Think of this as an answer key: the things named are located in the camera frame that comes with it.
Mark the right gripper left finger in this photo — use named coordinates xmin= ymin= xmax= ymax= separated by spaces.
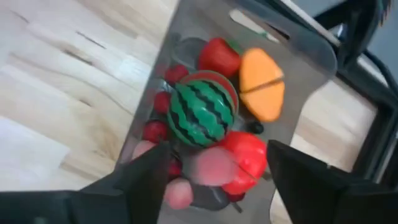
xmin=70 ymin=141 xmax=172 ymax=224

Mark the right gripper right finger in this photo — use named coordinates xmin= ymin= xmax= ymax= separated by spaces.
xmin=267 ymin=139 xmax=398 ymax=224

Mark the pink toy peach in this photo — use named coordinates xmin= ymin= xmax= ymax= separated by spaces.
xmin=186 ymin=146 xmax=241 ymax=188
xmin=162 ymin=177 xmax=195 ymax=211
xmin=131 ymin=139 xmax=157 ymax=161

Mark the red toy cherry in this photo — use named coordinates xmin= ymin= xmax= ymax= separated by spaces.
xmin=142 ymin=119 xmax=170 ymax=144
xmin=164 ymin=63 xmax=189 ymax=85
xmin=167 ymin=158 xmax=183 ymax=179
xmin=153 ymin=90 xmax=172 ymax=114

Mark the red toy tomato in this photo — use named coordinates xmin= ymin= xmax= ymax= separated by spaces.
xmin=217 ymin=130 xmax=269 ymax=197

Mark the dark toy blueberry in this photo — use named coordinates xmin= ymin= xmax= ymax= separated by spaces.
xmin=246 ymin=121 xmax=266 ymax=136

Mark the green toy watermelon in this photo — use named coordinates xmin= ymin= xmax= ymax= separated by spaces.
xmin=165 ymin=69 xmax=240 ymax=149

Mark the red toy strawberry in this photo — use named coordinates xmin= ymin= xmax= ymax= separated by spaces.
xmin=198 ymin=37 xmax=244 ymax=79

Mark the grey translucent plastic container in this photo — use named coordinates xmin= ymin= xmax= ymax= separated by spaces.
xmin=114 ymin=0 xmax=339 ymax=224

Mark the black aluminium table frame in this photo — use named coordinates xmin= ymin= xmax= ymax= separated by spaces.
xmin=310 ymin=0 xmax=398 ymax=188

